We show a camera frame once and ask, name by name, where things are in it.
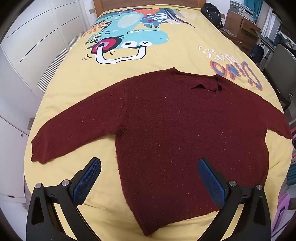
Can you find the dark red knitted sweater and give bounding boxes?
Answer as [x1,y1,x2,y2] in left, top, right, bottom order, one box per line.
[31,68,293,236]

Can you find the dark blue bag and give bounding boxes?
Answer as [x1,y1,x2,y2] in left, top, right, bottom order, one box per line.
[249,43,264,63]

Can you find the wooden headboard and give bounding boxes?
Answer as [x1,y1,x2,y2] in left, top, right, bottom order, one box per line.
[102,0,206,15]

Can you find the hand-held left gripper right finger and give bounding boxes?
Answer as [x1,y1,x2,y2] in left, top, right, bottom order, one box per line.
[198,158,271,241]

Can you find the brown cardboard box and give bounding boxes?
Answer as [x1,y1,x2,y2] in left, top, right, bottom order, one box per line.
[224,9,262,54]

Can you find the grey chair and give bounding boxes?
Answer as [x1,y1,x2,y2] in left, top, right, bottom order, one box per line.
[264,44,296,112]

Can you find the white storage box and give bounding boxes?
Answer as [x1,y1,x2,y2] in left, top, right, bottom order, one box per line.
[230,3,258,22]

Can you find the yellow printed blanket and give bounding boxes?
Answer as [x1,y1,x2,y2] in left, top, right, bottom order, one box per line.
[23,7,293,241]

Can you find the white wardrobe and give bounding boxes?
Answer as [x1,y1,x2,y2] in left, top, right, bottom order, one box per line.
[0,0,98,210]

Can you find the purple plastic stool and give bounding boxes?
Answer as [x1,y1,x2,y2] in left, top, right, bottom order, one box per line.
[271,193,291,241]

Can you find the black backpack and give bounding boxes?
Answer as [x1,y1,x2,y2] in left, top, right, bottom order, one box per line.
[201,3,224,29]

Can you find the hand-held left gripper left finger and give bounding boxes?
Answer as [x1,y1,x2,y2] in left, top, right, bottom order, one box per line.
[26,157,102,241]

